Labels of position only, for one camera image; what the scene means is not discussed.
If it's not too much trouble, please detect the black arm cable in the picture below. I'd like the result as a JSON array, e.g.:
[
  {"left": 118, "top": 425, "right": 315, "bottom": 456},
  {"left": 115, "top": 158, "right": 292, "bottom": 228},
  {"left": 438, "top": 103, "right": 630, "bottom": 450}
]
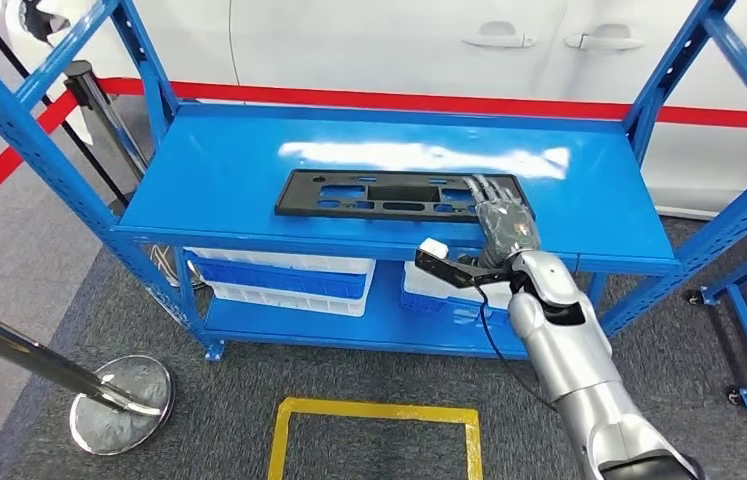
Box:
[{"left": 474, "top": 284, "right": 558, "bottom": 413}]

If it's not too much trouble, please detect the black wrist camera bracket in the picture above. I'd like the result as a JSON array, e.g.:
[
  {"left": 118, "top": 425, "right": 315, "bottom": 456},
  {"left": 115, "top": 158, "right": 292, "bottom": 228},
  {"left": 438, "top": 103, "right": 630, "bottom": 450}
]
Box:
[{"left": 414, "top": 250, "right": 513, "bottom": 290}]

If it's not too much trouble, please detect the chrome barrier stanchion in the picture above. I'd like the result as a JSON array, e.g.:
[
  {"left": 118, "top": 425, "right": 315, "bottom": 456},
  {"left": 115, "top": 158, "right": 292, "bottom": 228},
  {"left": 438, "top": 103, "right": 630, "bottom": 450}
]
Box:
[
  {"left": 62, "top": 59, "right": 205, "bottom": 291},
  {"left": 0, "top": 293, "right": 176, "bottom": 457}
]

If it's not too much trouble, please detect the yellow floor tape square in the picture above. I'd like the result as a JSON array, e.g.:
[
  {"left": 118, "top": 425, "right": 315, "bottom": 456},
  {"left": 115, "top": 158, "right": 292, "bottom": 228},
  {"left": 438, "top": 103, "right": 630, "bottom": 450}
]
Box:
[{"left": 266, "top": 397, "right": 484, "bottom": 480}]

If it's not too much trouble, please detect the black plastic panel part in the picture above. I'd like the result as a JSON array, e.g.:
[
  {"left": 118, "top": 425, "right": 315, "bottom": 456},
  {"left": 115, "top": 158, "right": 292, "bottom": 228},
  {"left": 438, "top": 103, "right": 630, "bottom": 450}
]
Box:
[{"left": 274, "top": 168, "right": 535, "bottom": 225}]

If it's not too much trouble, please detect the blue metal shelf rack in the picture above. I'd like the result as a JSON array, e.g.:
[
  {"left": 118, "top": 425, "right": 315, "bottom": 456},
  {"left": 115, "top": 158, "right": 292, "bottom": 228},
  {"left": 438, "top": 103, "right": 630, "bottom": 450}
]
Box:
[{"left": 0, "top": 0, "right": 747, "bottom": 362}]

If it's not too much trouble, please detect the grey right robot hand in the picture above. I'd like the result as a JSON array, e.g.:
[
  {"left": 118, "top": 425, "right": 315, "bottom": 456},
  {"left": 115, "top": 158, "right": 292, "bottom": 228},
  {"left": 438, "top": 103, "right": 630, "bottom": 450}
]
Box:
[{"left": 464, "top": 174, "right": 542, "bottom": 270}]

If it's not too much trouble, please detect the white car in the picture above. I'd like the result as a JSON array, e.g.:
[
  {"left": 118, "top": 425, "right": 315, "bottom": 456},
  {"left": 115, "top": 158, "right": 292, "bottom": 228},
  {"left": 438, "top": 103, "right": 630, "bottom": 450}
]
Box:
[{"left": 5, "top": 0, "right": 747, "bottom": 220}]

